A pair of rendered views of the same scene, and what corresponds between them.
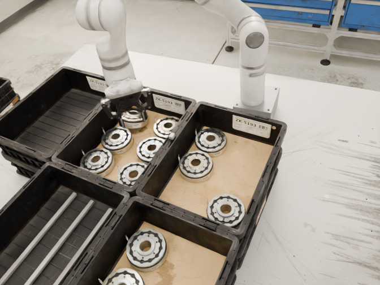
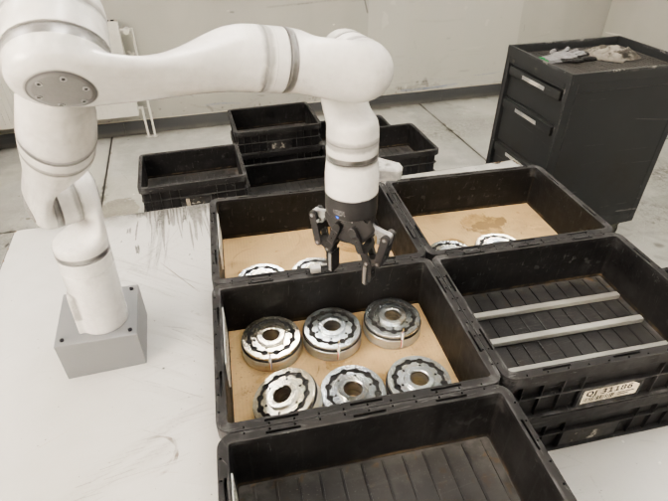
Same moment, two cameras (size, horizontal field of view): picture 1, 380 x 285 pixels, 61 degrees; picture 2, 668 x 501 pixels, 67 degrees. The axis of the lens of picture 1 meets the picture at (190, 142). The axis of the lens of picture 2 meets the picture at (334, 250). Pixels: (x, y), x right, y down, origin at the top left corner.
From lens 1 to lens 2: 1.28 m
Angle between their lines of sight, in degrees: 87
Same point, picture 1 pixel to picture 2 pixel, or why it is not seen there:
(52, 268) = (563, 323)
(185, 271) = (431, 237)
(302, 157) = (188, 268)
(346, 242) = not seen: hidden behind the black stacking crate
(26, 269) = (597, 345)
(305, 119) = not seen: hidden behind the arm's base
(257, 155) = (250, 249)
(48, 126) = not seen: outside the picture
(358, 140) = (130, 240)
